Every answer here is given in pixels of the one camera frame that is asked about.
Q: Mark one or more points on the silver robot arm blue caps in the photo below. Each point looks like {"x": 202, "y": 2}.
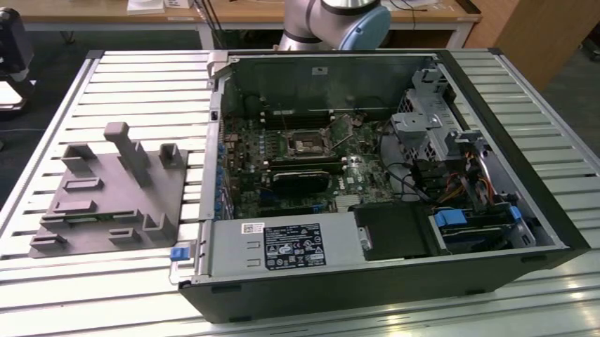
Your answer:
{"x": 305, "y": 24}

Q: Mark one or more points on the CPU socket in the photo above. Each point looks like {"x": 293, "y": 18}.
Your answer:
{"x": 306, "y": 144}

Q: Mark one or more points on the black RAM slot bank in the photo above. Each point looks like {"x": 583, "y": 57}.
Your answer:
{"x": 300, "y": 121}
{"x": 305, "y": 164}

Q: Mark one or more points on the black graphics card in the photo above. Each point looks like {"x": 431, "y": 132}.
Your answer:
{"x": 300, "y": 182}

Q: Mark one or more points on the blue expansion slot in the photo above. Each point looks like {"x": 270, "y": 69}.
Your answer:
{"x": 320, "y": 209}

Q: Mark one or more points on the small silver chipset heatsink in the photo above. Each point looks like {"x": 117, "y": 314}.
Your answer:
{"x": 345, "y": 203}

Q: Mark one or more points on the green motherboard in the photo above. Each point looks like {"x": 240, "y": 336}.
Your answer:
{"x": 371, "y": 175}

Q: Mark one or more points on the silver power supply unit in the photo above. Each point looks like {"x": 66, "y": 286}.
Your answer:
{"x": 230, "y": 245}

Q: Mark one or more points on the metal drive cage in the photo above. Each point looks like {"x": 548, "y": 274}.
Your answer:
{"x": 415, "y": 124}

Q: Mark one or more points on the hard disk in blue carrier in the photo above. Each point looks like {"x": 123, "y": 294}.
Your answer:
{"x": 449, "y": 219}

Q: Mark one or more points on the blue case latch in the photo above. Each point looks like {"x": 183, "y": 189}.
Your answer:
{"x": 181, "y": 253}

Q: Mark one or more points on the black open PC case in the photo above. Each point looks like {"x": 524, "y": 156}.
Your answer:
{"x": 328, "y": 298}

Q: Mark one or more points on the grey plastic parts rack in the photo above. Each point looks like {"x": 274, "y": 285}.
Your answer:
{"x": 122, "y": 196}

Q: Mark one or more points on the blue plastic bay clip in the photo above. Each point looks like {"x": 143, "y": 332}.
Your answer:
{"x": 515, "y": 214}

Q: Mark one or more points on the green RAM stick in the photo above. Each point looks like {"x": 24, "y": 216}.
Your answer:
{"x": 87, "y": 219}

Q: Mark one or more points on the white cardboard box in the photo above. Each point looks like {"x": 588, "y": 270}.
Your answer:
{"x": 181, "y": 3}
{"x": 145, "y": 7}

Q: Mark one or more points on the wooden desk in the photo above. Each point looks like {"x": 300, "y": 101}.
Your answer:
{"x": 94, "y": 17}

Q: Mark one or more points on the wooden cabinet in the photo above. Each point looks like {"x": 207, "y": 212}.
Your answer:
{"x": 539, "y": 42}

